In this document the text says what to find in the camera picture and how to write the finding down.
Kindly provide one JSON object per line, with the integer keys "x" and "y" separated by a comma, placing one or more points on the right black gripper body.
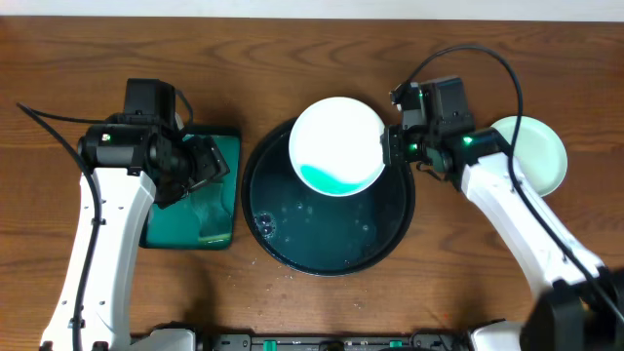
{"x": 390, "y": 146}

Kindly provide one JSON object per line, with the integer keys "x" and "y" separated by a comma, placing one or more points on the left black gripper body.
{"x": 206, "y": 163}

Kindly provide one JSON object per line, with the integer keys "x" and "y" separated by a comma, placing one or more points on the white plate green stain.
{"x": 335, "y": 146}

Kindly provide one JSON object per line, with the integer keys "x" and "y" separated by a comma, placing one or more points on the green yellow sponge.
{"x": 215, "y": 240}

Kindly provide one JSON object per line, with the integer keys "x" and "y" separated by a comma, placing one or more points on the light green plate front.
{"x": 541, "y": 155}

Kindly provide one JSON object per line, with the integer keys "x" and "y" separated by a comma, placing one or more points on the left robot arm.
{"x": 130, "y": 161}

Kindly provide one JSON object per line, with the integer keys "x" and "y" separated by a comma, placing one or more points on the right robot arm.
{"x": 579, "y": 302}

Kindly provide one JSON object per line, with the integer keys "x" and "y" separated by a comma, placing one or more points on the black rectangular tray green water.
{"x": 208, "y": 211}

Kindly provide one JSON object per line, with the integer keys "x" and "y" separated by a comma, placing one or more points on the black round tray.
{"x": 317, "y": 234}

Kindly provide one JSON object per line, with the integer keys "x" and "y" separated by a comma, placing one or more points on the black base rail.
{"x": 420, "y": 340}

